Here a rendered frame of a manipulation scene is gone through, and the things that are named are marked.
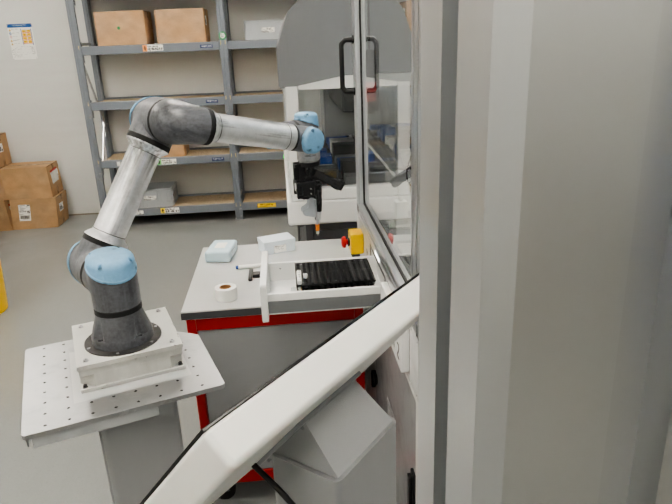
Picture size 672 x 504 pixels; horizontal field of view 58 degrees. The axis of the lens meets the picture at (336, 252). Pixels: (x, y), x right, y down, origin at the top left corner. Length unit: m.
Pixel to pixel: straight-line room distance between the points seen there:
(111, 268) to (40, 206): 4.57
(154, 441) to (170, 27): 4.28
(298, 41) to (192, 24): 3.12
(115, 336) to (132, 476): 0.39
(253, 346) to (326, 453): 1.21
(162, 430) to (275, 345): 0.49
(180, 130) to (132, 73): 4.48
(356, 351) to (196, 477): 0.24
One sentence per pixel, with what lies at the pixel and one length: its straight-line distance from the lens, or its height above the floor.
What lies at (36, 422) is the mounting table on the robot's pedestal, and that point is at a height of 0.76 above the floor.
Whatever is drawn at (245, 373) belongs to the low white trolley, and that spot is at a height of 0.52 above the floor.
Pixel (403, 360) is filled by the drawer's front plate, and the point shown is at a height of 0.85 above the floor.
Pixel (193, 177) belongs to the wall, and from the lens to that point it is 6.10.
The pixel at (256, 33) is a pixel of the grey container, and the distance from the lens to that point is 5.48.
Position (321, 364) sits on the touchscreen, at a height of 1.19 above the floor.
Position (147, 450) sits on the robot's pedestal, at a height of 0.55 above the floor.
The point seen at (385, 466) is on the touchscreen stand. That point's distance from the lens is 0.93.
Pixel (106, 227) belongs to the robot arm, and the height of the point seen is 1.10.
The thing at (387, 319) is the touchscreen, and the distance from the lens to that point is 0.83.
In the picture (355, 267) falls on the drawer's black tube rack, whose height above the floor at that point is 0.90.
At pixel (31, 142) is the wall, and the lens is 6.42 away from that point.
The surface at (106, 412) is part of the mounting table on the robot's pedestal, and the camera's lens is 1.53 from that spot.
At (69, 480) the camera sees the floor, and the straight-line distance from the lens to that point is 2.67.
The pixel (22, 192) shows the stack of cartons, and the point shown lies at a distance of 6.12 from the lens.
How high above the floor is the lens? 1.55
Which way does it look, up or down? 20 degrees down
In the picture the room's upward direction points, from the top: 2 degrees counter-clockwise
